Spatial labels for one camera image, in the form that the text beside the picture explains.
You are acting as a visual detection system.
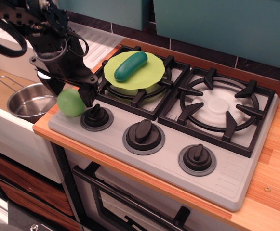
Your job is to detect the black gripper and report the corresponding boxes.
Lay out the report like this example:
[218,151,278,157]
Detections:
[29,51,99,107]

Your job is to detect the light green toy pear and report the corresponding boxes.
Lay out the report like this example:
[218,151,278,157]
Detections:
[57,89,86,117]

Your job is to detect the dark green toy cucumber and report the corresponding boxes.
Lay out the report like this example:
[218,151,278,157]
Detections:
[114,51,148,82]

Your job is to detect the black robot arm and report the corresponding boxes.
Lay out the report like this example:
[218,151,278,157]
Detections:
[0,0,101,107]

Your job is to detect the small stainless steel pot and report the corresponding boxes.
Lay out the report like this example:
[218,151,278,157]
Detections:
[0,76,57,124]

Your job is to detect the white toy sink unit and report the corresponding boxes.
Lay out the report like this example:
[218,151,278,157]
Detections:
[0,5,126,185]

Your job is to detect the lime green plastic plate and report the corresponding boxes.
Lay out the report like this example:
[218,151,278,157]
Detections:
[104,51,165,90]

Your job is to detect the black left stove knob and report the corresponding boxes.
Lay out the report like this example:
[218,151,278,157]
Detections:
[80,104,114,132]

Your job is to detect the black stove knob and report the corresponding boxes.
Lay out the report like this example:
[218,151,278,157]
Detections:
[122,119,165,155]
[178,144,217,177]
[80,104,114,132]

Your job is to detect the white left burner cap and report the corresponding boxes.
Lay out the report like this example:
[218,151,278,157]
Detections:
[109,84,164,99]

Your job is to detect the white burner cap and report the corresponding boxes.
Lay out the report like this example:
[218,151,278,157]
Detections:
[192,87,244,128]
[109,84,164,99]

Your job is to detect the black left burner grate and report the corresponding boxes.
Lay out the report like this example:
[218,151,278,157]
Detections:
[95,46,190,120]

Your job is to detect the black burner grate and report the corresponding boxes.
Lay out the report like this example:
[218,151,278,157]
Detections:
[158,67,276,157]
[95,46,190,120]

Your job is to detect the black middle stove knob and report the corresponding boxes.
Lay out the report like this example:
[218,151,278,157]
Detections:
[122,119,165,155]

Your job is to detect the wood grain drawer front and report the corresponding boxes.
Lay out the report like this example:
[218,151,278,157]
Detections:
[0,154,74,217]

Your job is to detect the black right stove knob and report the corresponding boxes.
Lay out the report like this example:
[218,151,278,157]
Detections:
[178,144,217,177]

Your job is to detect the white right burner cap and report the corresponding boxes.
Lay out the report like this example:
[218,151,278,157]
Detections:
[192,87,244,128]

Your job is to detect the black right burner grate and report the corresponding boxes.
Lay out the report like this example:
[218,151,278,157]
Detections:
[158,67,276,157]

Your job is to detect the grey toy stove top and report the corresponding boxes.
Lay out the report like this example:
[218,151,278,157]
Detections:
[47,54,280,212]

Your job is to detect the black oven door handle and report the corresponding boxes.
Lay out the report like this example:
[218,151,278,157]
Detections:
[72,166,190,231]

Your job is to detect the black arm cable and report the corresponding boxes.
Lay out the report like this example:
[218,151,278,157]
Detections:
[0,12,28,58]

